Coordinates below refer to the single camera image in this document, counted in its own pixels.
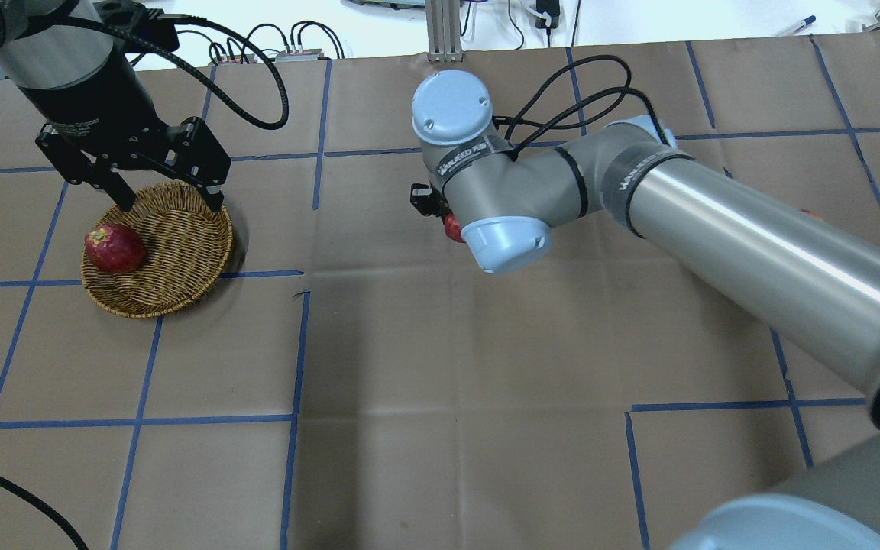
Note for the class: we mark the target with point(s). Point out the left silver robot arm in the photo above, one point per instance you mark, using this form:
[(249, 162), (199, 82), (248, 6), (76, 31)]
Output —
[(51, 44)]

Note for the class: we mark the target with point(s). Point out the black power adapter box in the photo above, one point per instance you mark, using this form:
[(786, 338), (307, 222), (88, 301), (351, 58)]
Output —
[(548, 13)]

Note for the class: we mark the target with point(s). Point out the aluminium frame post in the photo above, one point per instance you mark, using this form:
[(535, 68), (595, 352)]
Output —
[(443, 24)]

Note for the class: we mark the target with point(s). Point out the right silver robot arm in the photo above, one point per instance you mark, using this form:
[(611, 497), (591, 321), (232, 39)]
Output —
[(805, 278)]

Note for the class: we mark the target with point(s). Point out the red yellow apple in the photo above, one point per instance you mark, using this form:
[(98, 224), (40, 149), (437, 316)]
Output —
[(452, 228)]

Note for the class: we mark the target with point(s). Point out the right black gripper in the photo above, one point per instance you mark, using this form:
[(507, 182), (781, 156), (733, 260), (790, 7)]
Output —
[(424, 200)]

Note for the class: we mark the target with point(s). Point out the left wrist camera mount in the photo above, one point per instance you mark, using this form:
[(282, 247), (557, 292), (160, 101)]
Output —
[(134, 18)]

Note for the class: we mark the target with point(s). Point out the woven wicker basket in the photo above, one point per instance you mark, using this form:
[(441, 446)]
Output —
[(188, 247)]

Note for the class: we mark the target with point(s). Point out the dark red apple in basket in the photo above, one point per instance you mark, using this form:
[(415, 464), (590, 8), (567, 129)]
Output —
[(115, 248)]

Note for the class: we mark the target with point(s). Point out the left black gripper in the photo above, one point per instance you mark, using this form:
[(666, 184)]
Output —
[(90, 101)]

